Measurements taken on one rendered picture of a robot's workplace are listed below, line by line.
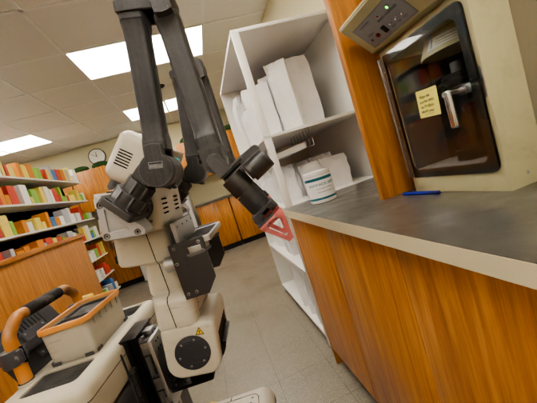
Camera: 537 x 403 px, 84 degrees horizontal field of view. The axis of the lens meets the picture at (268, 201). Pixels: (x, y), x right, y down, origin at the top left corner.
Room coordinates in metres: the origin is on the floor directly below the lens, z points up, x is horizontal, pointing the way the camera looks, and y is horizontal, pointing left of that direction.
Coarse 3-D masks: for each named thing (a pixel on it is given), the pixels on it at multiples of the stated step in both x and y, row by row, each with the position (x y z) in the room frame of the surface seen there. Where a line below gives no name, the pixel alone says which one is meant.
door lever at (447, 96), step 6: (462, 84) 0.71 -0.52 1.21; (450, 90) 0.71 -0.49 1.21; (456, 90) 0.71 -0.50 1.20; (462, 90) 0.71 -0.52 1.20; (444, 96) 0.71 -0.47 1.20; (450, 96) 0.70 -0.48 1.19; (444, 102) 0.72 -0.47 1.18; (450, 102) 0.70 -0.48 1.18; (450, 108) 0.71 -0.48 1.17; (450, 114) 0.71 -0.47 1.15; (456, 114) 0.71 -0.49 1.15; (450, 120) 0.71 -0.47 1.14; (456, 120) 0.70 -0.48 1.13; (456, 126) 0.70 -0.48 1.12
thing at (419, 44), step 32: (416, 32) 0.81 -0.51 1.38; (448, 32) 0.72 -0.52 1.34; (384, 64) 0.96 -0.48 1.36; (416, 64) 0.83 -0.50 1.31; (448, 64) 0.74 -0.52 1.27; (480, 96) 0.68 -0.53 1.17; (416, 128) 0.89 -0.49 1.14; (448, 128) 0.78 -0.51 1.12; (480, 128) 0.70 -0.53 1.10; (416, 160) 0.93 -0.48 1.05; (448, 160) 0.81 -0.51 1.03; (480, 160) 0.72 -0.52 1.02
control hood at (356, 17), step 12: (372, 0) 0.80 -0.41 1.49; (408, 0) 0.75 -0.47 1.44; (420, 0) 0.73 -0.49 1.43; (432, 0) 0.72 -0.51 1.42; (360, 12) 0.85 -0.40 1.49; (420, 12) 0.76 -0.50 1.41; (348, 24) 0.91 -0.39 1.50; (408, 24) 0.81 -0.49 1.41; (348, 36) 0.96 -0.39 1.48; (396, 36) 0.88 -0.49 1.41; (372, 48) 0.95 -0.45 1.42
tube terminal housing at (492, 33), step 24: (456, 0) 0.69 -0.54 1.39; (480, 0) 0.68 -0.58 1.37; (504, 0) 0.69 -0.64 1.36; (480, 24) 0.68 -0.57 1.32; (504, 24) 0.69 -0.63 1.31; (384, 48) 0.95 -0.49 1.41; (480, 48) 0.67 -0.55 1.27; (504, 48) 0.68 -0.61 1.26; (504, 72) 0.68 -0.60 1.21; (504, 96) 0.68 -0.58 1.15; (528, 96) 0.69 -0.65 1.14; (504, 120) 0.68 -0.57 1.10; (528, 120) 0.69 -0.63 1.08; (504, 144) 0.67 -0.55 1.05; (528, 144) 0.69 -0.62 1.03; (504, 168) 0.68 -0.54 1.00; (528, 168) 0.68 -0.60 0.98
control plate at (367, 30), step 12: (384, 0) 0.78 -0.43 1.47; (396, 0) 0.76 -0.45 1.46; (372, 12) 0.83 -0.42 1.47; (384, 12) 0.81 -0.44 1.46; (396, 12) 0.79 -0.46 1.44; (408, 12) 0.78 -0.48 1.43; (360, 24) 0.89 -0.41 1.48; (372, 24) 0.87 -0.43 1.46; (384, 24) 0.85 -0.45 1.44; (396, 24) 0.83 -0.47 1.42; (360, 36) 0.93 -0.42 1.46; (372, 36) 0.91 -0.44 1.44; (384, 36) 0.89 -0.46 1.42
